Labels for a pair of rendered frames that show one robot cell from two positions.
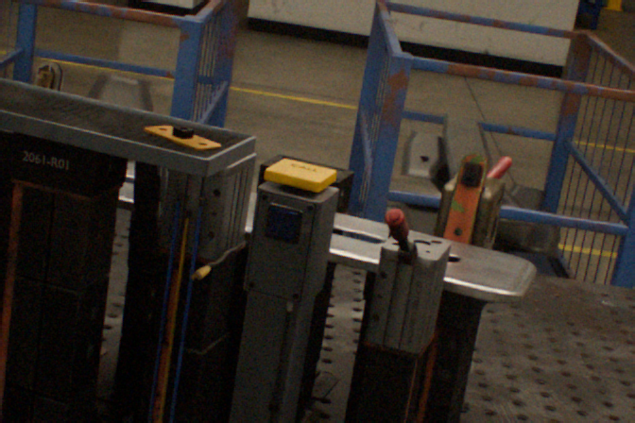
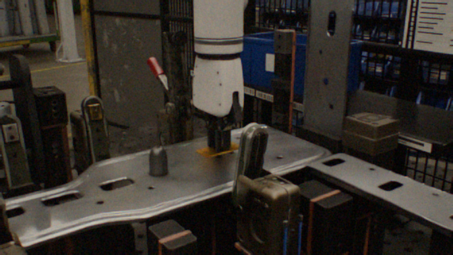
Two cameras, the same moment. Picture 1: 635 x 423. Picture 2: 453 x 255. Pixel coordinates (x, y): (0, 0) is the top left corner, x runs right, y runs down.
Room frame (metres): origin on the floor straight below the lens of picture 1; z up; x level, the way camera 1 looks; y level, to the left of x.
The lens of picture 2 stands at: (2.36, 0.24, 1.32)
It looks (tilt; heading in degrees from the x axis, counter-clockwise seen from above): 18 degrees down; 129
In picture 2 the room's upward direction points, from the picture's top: straight up
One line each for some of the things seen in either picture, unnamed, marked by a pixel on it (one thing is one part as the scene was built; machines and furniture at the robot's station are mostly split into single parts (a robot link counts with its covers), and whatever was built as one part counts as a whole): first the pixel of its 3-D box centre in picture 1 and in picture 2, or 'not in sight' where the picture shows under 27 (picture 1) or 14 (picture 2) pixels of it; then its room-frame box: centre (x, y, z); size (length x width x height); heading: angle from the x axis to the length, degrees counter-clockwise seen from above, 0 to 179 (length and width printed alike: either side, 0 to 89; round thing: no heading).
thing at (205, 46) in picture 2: not in sight; (218, 44); (1.85, 0.85, 1.21); 0.09 x 0.08 x 0.03; 165
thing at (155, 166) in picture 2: not in sight; (158, 163); (1.82, 0.73, 1.02); 0.03 x 0.03 x 0.07
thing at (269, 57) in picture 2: not in sight; (296, 62); (1.73, 1.34, 1.09); 0.30 x 0.17 x 0.13; 173
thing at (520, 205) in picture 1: (478, 183); not in sight; (4.09, -0.52, 0.47); 1.20 x 0.80 x 0.95; 2
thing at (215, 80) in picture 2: not in sight; (218, 80); (1.85, 0.85, 1.15); 0.10 x 0.07 x 0.11; 165
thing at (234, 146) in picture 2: not in sight; (219, 146); (1.85, 0.85, 1.02); 0.08 x 0.04 x 0.01; 75
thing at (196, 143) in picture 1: (182, 133); not in sight; (1.32, 0.15, 1.17); 0.08 x 0.04 x 0.01; 53
